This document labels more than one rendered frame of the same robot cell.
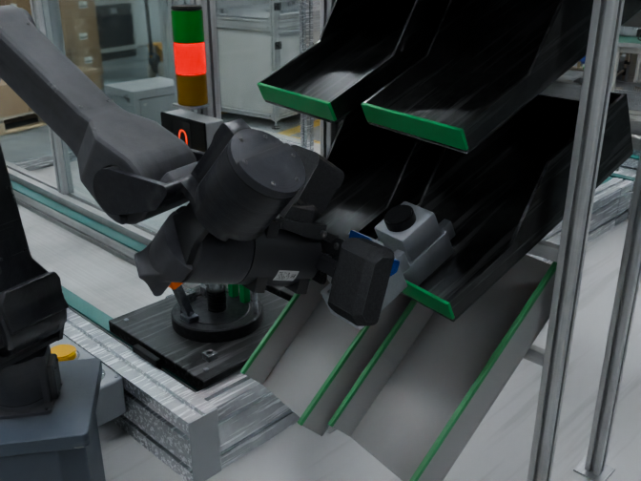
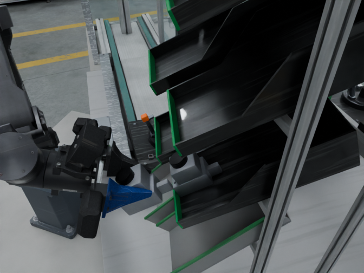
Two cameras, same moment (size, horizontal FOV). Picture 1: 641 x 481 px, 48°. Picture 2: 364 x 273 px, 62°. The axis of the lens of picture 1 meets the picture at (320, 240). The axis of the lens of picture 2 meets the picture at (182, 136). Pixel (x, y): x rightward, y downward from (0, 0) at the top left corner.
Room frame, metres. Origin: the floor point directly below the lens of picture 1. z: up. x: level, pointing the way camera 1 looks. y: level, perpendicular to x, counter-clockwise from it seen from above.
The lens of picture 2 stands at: (0.35, -0.26, 1.62)
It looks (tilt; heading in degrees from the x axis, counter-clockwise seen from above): 40 degrees down; 31
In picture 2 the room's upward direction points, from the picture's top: 1 degrees counter-clockwise
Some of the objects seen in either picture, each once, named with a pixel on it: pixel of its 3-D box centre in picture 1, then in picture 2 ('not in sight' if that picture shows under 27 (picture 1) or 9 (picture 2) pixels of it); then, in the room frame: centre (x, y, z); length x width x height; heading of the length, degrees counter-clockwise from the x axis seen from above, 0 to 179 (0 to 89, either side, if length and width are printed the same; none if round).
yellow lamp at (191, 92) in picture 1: (192, 88); not in sight; (1.20, 0.21, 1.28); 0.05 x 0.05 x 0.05
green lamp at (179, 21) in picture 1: (187, 26); not in sight; (1.20, 0.21, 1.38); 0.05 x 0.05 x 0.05
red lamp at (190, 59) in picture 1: (190, 57); not in sight; (1.20, 0.21, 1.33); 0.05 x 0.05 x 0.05
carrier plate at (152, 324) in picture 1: (217, 324); (169, 138); (0.98, 0.16, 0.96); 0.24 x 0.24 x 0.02; 46
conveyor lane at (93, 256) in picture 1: (129, 288); (158, 101); (1.21, 0.36, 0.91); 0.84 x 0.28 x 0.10; 46
